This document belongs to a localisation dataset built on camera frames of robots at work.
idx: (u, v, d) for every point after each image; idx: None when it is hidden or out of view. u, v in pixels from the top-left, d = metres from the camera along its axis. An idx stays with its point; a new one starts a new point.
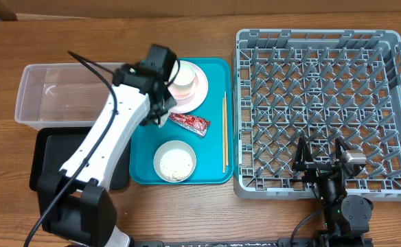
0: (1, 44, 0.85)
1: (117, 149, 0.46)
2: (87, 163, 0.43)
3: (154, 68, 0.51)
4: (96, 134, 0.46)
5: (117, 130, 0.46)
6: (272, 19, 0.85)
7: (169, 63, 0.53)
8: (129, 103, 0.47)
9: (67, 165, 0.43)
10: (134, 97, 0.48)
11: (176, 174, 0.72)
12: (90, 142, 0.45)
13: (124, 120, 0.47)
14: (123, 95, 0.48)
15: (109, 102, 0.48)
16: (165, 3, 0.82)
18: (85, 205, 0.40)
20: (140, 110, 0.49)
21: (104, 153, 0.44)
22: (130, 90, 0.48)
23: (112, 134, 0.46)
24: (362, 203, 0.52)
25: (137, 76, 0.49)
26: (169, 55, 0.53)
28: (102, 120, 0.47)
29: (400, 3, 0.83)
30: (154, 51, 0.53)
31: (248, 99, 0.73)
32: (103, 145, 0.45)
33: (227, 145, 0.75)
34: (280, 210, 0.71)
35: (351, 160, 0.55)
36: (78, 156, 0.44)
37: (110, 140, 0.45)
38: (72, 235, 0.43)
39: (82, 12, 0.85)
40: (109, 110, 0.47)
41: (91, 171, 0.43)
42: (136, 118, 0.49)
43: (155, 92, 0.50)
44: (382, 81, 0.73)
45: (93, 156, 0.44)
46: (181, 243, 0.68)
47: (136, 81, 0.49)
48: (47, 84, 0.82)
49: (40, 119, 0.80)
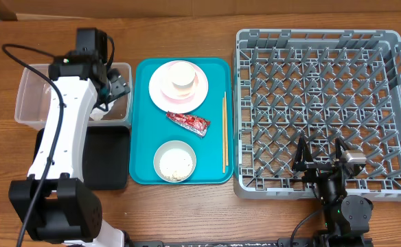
0: (1, 44, 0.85)
1: (77, 139, 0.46)
2: (52, 161, 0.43)
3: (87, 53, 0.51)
4: (49, 132, 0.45)
5: (71, 119, 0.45)
6: (272, 19, 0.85)
7: (101, 43, 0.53)
8: (73, 92, 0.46)
9: (33, 170, 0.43)
10: (78, 86, 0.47)
11: (176, 174, 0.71)
12: (47, 141, 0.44)
13: (73, 109, 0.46)
14: (66, 86, 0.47)
15: (55, 98, 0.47)
16: (166, 3, 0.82)
18: (64, 202, 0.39)
20: (87, 96, 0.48)
21: (66, 146, 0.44)
22: (70, 81, 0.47)
23: (65, 125, 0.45)
24: (362, 203, 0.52)
25: (72, 64, 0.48)
26: (99, 36, 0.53)
28: (53, 116, 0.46)
29: (399, 3, 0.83)
30: (82, 34, 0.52)
31: (248, 99, 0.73)
32: (62, 139, 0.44)
33: (228, 145, 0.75)
34: (280, 210, 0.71)
35: (351, 160, 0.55)
36: (40, 158, 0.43)
37: (66, 130, 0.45)
38: (63, 232, 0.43)
39: (82, 12, 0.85)
40: (56, 106, 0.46)
41: (58, 167, 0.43)
42: (86, 105, 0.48)
43: (95, 75, 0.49)
44: (382, 81, 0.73)
45: (55, 151, 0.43)
46: (181, 243, 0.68)
47: (73, 69, 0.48)
48: (47, 84, 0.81)
49: (40, 119, 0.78)
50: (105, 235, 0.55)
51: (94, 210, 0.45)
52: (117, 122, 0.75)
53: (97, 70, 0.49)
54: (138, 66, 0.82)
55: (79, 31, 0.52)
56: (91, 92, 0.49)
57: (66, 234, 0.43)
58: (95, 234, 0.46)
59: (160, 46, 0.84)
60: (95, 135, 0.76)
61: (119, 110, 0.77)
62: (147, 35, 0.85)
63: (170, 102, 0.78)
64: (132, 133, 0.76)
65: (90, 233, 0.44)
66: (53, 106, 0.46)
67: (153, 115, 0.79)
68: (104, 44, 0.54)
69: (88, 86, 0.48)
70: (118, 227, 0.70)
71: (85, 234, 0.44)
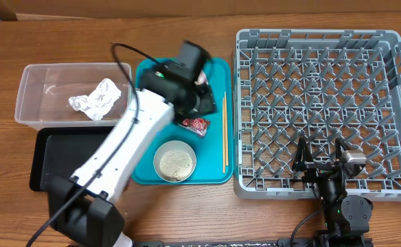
0: (1, 44, 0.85)
1: (131, 162, 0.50)
2: (99, 174, 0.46)
3: (182, 71, 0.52)
4: (113, 142, 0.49)
5: (136, 138, 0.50)
6: (272, 19, 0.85)
7: (200, 63, 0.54)
8: (150, 114, 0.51)
9: (79, 173, 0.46)
10: (156, 109, 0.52)
11: (176, 174, 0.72)
12: (106, 151, 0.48)
13: (143, 129, 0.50)
14: (147, 104, 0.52)
15: (131, 109, 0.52)
16: (166, 3, 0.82)
18: (93, 217, 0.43)
20: (161, 120, 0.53)
21: (118, 165, 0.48)
22: (154, 99, 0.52)
23: (128, 144, 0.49)
24: (362, 203, 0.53)
25: (165, 81, 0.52)
26: (200, 57, 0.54)
28: (121, 128, 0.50)
29: (399, 3, 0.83)
30: (186, 50, 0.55)
31: (248, 99, 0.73)
32: (117, 158, 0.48)
33: (228, 145, 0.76)
34: (280, 210, 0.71)
35: (351, 160, 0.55)
36: (93, 165, 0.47)
37: (125, 149, 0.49)
38: (79, 239, 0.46)
39: (82, 12, 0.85)
40: (130, 116, 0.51)
41: (101, 183, 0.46)
42: (154, 130, 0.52)
43: (181, 99, 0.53)
44: (382, 81, 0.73)
45: (107, 167, 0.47)
46: (181, 243, 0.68)
47: (164, 86, 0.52)
48: (47, 84, 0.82)
49: (40, 119, 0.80)
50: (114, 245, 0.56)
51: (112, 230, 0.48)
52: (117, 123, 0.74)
53: (183, 95, 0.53)
54: (137, 66, 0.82)
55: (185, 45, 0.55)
56: (166, 115, 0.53)
57: (79, 241, 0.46)
58: None
59: (160, 46, 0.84)
60: (96, 134, 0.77)
61: (119, 110, 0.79)
62: (147, 35, 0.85)
63: None
64: None
65: None
66: (128, 117, 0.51)
67: None
68: (200, 66, 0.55)
69: (166, 112, 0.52)
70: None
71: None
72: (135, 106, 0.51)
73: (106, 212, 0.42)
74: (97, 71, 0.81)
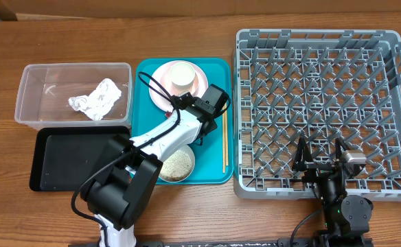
0: (1, 44, 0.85)
1: (168, 150, 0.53)
2: (151, 143, 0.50)
3: (208, 107, 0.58)
4: (159, 130, 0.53)
5: (176, 134, 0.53)
6: (272, 19, 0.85)
7: (220, 103, 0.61)
8: (188, 121, 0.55)
9: (135, 138, 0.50)
10: (193, 120, 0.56)
11: (174, 174, 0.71)
12: (156, 132, 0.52)
13: (180, 130, 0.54)
14: (186, 115, 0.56)
15: (174, 115, 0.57)
16: (166, 3, 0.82)
18: (143, 171, 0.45)
20: (193, 131, 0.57)
21: (164, 143, 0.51)
22: (190, 114, 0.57)
23: (172, 135, 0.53)
24: (362, 204, 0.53)
25: (194, 112, 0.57)
26: (223, 97, 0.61)
28: (165, 125, 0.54)
29: (399, 3, 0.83)
30: (209, 90, 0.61)
31: (248, 99, 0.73)
32: (163, 138, 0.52)
33: (228, 145, 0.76)
34: (280, 210, 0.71)
35: (351, 160, 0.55)
36: (145, 136, 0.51)
37: (169, 138, 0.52)
38: (113, 199, 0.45)
39: (82, 12, 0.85)
40: (172, 119, 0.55)
41: (152, 149, 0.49)
42: (188, 136, 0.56)
43: (202, 128, 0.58)
44: (382, 81, 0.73)
45: (157, 140, 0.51)
46: (181, 243, 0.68)
47: (191, 115, 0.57)
48: (47, 84, 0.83)
49: (40, 119, 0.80)
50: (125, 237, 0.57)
51: (140, 207, 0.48)
52: (117, 122, 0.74)
53: (206, 126, 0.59)
54: (138, 66, 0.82)
55: (212, 86, 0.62)
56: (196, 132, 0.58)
57: (111, 204, 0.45)
58: (128, 227, 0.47)
59: (160, 46, 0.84)
60: (97, 134, 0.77)
61: (119, 110, 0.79)
62: (147, 34, 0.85)
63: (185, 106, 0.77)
64: (132, 133, 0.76)
65: (129, 219, 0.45)
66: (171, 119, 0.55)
67: (153, 115, 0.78)
68: (221, 106, 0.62)
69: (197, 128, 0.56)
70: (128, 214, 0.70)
71: (123, 217, 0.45)
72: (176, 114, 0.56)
73: (156, 167, 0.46)
74: (97, 71, 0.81)
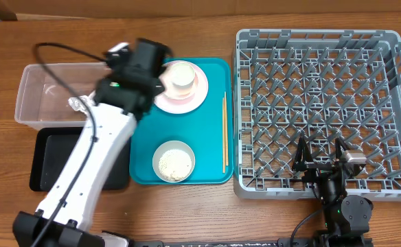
0: (1, 44, 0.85)
1: (97, 180, 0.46)
2: (64, 202, 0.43)
3: (140, 70, 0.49)
4: (71, 169, 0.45)
5: (98, 156, 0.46)
6: (272, 19, 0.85)
7: (158, 62, 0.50)
8: (109, 127, 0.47)
9: (42, 205, 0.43)
10: (117, 121, 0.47)
11: (174, 174, 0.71)
12: (68, 176, 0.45)
13: (104, 146, 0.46)
14: (104, 119, 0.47)
15: (88, 126, 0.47)
16: (167, 3, 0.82)
18: None
20: (123, 132, 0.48)
21: (82, 189, 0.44)
22: (111, 112, 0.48)
23: (91, 163, 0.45)
24: (362, 203, 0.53)
25: (121, 92, 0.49)
26: (158, 51, 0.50)
28: (82, 151, 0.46)
29: (399, 3, 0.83)
30: (140, 50, 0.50)
31: (248, 99, 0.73)
32: (79, 181, 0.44)
33: (228, 145, 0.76)
34: (280, 210, 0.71)
35: (351, 160, 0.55)
36: (55, 194, 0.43)
37: (90, 173, 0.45)
38: None
39: (82, 12, 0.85)
40: (89, 135, 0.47)
41: (69, 210, 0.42)
42: (119, 142, 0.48)
43: (141, 106, 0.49)
44: (382, 81, 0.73)
45: (71, 193, 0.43)
46: (181, 243, 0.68)
47: (120, 96, 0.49)
48: (47, 84, 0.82)
49: (40, 119, 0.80)
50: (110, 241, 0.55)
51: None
52: None
53: (143, 103, 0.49)
54: None
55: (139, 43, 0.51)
56: (133, 121, 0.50)
57: None
58: None
59: None
60: None
61: None
62: (147, 35, 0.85)
63: (171, 103, 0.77)
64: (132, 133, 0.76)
65: None
66: (86, 136, 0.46)
67: (153, 114, 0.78)
68: (160, 62, 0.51)
69: (128, 122, 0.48)
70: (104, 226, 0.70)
71: None
72: (90, 122, 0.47)
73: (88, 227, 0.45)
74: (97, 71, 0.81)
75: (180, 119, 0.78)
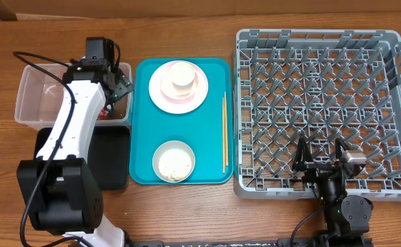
0: (1, 44, 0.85)
1: (85, 131, 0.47)
2: (60, 145, 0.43)
3: (97, 60, 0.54)
4: (59, 122, 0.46)
5: (82, 110, 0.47)
6: (272, 19, 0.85)
7: (108, 52, 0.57)
8: (85, 92, 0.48)
9: (41, 151, 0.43)
10: (89, 86, 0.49)
11: (174, 174, 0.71)
12: (58, 127, 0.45)
13: (84, 103, 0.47)
14: (79, 87, 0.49)
15: (66, 97, 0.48)
16: (167, 3, 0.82)
18: (69, 180, 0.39)
20: (96, 99, 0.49)
21: (75, 134, 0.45)
22: (82, 84, 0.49)
23: (75, 121, 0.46)
24: (362, 203, 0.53)
25: (86, 71, 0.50)
26: (107, 44, 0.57)
28: (63, 114, 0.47)
29: (399, 3, 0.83)
30: (90, 45, 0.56)
31: (248, 99, 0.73)
32: (71, 127, 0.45)
33: (228, 145, 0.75)
34: (280, 210, 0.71)
35: (351, 160, 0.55)
36: (49, 143, 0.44)
37: (77, 121, 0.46)
38: (64, 221, 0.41)
39: (82, 12, 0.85)
40: (68, 98, 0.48)
41: (66, 151, 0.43)
42: (95, 106, 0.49)
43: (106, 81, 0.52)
44: (382, 81, 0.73)
45: (64, 137, 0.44)
46: (181, 243, 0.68)
47: (86, 74, 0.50)
48: (47, 84, 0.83)
49: (40, 119, 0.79)
50: (105, 232, 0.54)
51: (95, 200, 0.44)
52: (117, 122, 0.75)
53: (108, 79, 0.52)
54: (138, 66, 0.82)
55: (88, 40, 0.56)
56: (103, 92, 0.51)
57: (66, 224, 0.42)
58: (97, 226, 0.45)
59: (160, 46, 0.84)
60: (96, 135, 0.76)
61: (119, 110, 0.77)
62: (147, 34, 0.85)
63: (170, 102, 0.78)
64: (132, 134, 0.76)
65: (93, 221, 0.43)
66: (64, 102, 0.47)
67: (153, 115, 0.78)
68: (110, 53, 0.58)
69: (99, 89, 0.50)
70: None
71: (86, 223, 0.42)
72: (66, 91, 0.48)
73: (79, 167, 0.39)
74: None
75: (179, 120, 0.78)
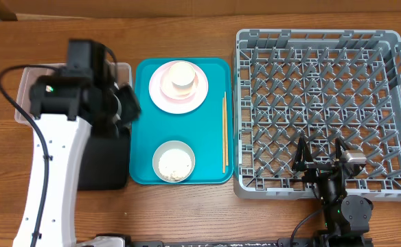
0: (1, 44, 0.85)
1: (66, 202, 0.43)
2: (39, 234, 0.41)
3: (79, 70, 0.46)
4: (35, 192, 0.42)
5: (60, 178, 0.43)
6: (272, 19, 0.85)
7: (97, 57, 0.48)
8: (61, 140, 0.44)
9: (18, 241, 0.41)
10: (66, 130, 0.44)
11: (174, 174, 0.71)
12: (33, 204, 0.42)
13: (61, 162, 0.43)
14: (53, 133, 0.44)
15: (38, 144, 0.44)
16: (167, 3, 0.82)
18: None
20: (77, 139, 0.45)
21: (55, 215, 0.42)
22: (57, 121, 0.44)
23: (51, 185, 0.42)
24: (362, 203, 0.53)
25: (60, 95, 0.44)
26: (94, 47, 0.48)
28: (37, 175, 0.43)
29: (399, 3, 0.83)
30: (73, 48, 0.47)
31: (248, 99, 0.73)
32: (48, 206, 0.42)
33: (228, 145, 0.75)
34: (280, 210, 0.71)
35: (351, 160, 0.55)
36: (27, 227, 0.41)
37: (55, 195, 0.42)
38: None
39: (82, 12, 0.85)
40: (40, 156, 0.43)
41: (45, 241, 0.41)
42: (76, 156, 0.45)
43: (86, 102, 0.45)
44: (382, 81, 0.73)
45: (42, 220, 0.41)
46: (181, 243, 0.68)
47: (61, 99, 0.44)
48: None
49: None
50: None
51: None
52: None
53: (87, 98, 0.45)
54: (138, 66, 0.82)
55: (71, 43, 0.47)
56: (85, 123, 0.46)
57: None
58: None
59: (160, 46, 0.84)
60: None
61: None
62: (147, 34, 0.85)
63: (171, 102, 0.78)
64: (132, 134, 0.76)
65: None
66: (38, 161, 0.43)
67: (154, 115, 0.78)
68: (99, 57, 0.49)
69: (79, 127, 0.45)
70: (104, 225, 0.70)
71: None
72: (38, 138, 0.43)
73: None
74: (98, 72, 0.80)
75: (179, 120, 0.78)
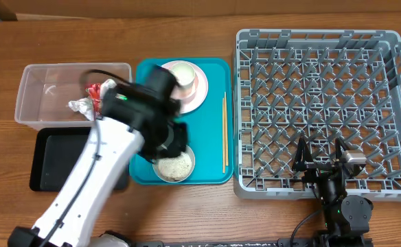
0: (1, 44, 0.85)
1: (95, 204, 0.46)
2: (61, 223, 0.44)
3: (148, 91, 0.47)
4: (75, 182, 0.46)
5: (97, 181, 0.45)
6: (272, 19, 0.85)
7: (169, 87, 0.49)
8: (112, 146, 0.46)
9: (40, 222, 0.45)
10: (121, 140, 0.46)
11: (174, 174, 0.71)
12: (69, 193, 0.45)
13: (106, 165, 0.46)
14: (108, 136, 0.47)
15: (93, 141, 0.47)
16: (167, 3, 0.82)
18: None
20: (127, 151, 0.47)
21: (81, 211, 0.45)
22: (117, 129, 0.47)
23: (90, 184, 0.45)
24: (362, 203, 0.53)
25: (128, 107, 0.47)
26: (169, 78, 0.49)
28: (81, 169, 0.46)
29: (399, 3, 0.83)
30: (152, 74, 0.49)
31: (248, 99, 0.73)
32: (78, 202, 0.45)
33: (227, 145, 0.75)
34: (280, 210, 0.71)
35: (351, 160, 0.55)
36: (53, 211, 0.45)
37: (88, 193, 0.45)
38: None
39: (82, 12, 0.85)
40: (91, 151, 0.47)
41: (64, 233, 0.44)
42: (121, 165, 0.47)
43: (147, 124, 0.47)
44: (382, 81, 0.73)
45: (69, 213, 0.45)
46: (181, 243, 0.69)
47: (127, 110, 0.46)
48: (47, 84, 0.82)
49: (40, 119, 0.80)
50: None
51: None
52: None
53: (151, 121, 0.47)
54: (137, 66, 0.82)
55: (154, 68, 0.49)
56: (141, 140, 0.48)
57: None
58: None
59: (160, 46, 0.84)
60: None
61: None
62: (147, 35, 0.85)
63: None
64: None
65: None
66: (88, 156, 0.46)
67: None
68: (172, 88, 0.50)
69: (129, 145, 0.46)
70: (104, 225, 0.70)
71: None
72: (95, 134, 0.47)
73: None
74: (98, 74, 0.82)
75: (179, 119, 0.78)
